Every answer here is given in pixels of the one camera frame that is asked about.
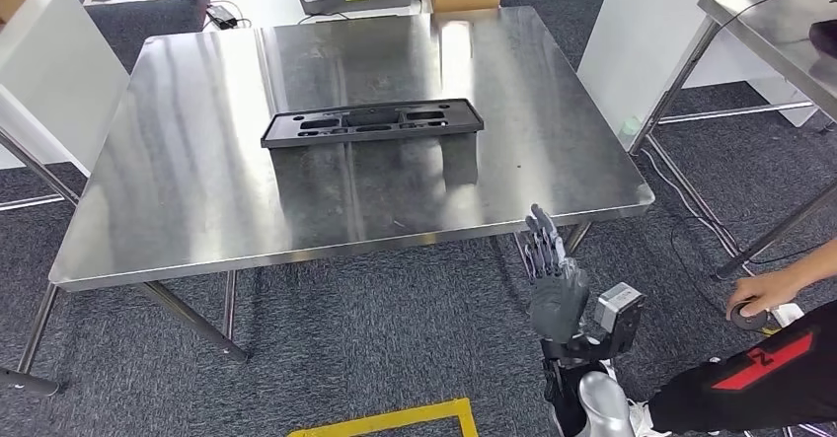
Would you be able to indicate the person's left hand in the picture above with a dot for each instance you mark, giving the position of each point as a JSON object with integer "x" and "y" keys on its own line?
{"x": 762, "y": 287}

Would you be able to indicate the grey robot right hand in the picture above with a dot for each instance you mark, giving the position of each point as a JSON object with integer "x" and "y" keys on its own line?
{"x": 559, "y": 297}

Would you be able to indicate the black plastic plate bracket part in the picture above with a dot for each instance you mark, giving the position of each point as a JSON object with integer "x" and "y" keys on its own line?
{"x": 281, "y": 131}

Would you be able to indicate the stainless steel workbench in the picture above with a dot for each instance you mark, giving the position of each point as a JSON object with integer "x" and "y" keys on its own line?
{"x": 196, "y": 159}

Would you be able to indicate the person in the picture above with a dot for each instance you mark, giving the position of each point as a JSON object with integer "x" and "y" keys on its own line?
{"x": 752, "y": 388}

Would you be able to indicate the clear plastic bottle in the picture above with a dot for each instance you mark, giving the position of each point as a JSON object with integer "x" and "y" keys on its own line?
{"x": 630, "y": 127}

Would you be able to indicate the yellow floor tape square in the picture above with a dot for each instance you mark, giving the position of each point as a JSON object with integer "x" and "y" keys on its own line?
{"x": 392, "y": 418}

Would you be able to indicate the black rounded object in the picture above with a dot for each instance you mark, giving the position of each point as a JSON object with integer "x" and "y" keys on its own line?
{"x": 825, "y": 38}

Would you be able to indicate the white steel-legged table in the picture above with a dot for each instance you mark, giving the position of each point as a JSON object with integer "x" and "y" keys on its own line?
{"x": 628, "y": 29}

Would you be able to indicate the black power adapter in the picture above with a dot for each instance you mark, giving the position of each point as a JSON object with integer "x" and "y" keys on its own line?
{"x": 222, "y": 16}

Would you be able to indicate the white panel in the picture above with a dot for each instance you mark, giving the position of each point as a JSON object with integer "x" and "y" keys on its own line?
{"x": 52, "y": 61}

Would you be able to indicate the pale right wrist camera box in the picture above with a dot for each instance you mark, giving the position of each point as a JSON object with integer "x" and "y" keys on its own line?
{"x": 618, "y": 303}

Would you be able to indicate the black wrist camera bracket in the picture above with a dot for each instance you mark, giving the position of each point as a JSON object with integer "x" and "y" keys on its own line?
{"x": 588, "y": 350}

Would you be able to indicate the steel frame leg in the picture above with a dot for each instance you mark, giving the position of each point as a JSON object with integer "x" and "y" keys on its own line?
{"x": 26, "y": 382}

